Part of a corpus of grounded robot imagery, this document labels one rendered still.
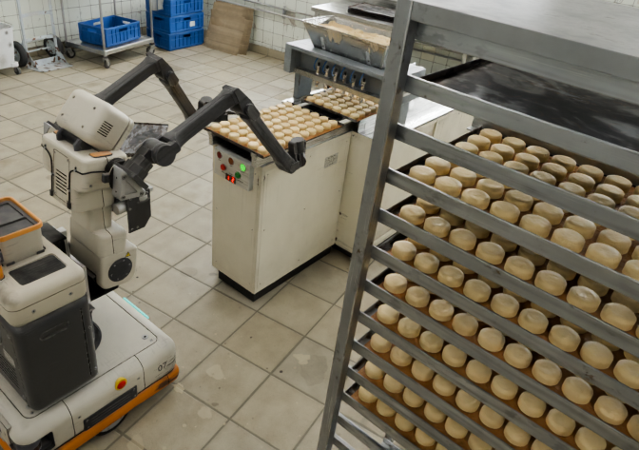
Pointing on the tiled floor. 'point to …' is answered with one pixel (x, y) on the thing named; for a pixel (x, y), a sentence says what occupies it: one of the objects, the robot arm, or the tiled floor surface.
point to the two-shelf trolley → (102, 18)
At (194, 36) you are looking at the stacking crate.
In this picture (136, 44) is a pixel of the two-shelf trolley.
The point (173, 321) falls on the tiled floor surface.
